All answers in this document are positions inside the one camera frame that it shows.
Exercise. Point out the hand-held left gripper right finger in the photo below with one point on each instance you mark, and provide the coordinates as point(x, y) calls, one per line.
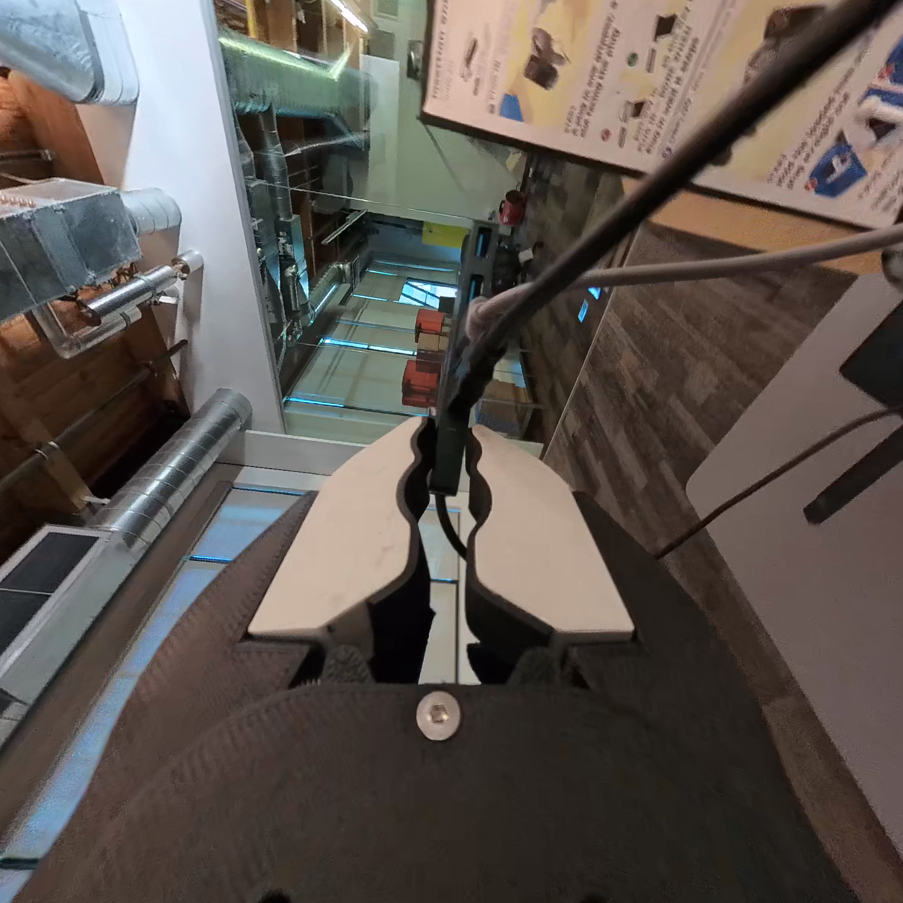
point(550, 557)

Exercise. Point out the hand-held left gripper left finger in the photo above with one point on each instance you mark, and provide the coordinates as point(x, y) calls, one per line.
point(353, 550)

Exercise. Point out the black usb hub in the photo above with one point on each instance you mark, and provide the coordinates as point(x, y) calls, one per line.
point(451, 451)

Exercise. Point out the red crate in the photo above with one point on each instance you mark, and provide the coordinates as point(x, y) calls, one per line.
point(423, 384)
point(430, 321)

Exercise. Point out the small red appliance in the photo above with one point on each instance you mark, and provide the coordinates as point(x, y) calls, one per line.
point(513, 207)

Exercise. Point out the printed instruction sheet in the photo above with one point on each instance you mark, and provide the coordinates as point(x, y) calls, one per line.
point(564, 70)

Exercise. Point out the yellow wall sign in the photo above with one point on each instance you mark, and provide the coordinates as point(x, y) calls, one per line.
point(444, 234)

